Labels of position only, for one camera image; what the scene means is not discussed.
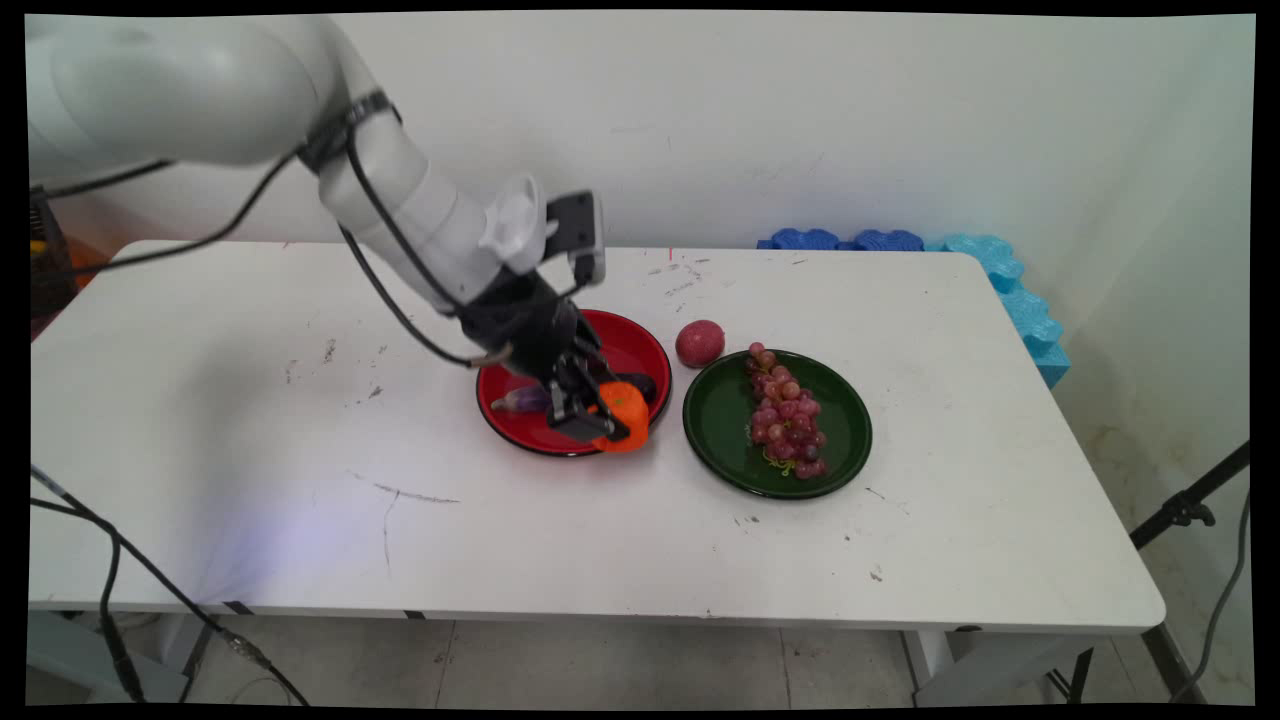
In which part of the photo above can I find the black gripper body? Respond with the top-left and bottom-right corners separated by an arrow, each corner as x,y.
458,268 -> 606,389

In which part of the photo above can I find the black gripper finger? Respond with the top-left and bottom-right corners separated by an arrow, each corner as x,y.
545,368 -> 607,447
575,345 -> 632,444

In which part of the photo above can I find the orange fruit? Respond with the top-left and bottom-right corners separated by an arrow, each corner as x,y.
592,381 -> 651,454

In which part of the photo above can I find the purple eggplant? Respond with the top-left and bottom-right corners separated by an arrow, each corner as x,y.
490,372 -> 659,417

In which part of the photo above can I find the red round plate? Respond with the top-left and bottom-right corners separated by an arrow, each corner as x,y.
476,309 -> 673,458

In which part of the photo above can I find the dark green round plate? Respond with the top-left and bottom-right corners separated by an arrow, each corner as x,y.
682,349 -> 873,500

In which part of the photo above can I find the reddish round passion fruit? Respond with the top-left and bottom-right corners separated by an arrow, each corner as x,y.
675,320 -> 726,369

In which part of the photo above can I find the red grape bunch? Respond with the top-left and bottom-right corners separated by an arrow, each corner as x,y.
745,342 -> 829,479

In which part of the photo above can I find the light blue foam strip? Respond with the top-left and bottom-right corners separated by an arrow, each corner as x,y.
925,234 -> 1072,390

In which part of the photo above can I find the white table leg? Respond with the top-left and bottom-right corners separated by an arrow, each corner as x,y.
150,612 -> 217,703
900,630 -> 1096,707

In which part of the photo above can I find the black and yellow crate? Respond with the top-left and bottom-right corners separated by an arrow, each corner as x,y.
28,188 -> 83,323

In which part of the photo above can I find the black tripod stand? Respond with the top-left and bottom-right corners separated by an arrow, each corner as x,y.
1045,440 -> 1256,706

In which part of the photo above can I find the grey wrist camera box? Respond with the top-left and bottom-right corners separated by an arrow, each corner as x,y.
545,192 -> 607,287

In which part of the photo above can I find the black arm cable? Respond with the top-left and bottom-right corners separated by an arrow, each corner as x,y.
30,92 -> 591,369

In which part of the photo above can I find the black cable with connector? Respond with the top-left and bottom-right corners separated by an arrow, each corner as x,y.
30,465 -> 311,707

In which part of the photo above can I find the grey hanging cable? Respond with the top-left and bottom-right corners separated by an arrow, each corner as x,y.
1170,488 -> 1253,703

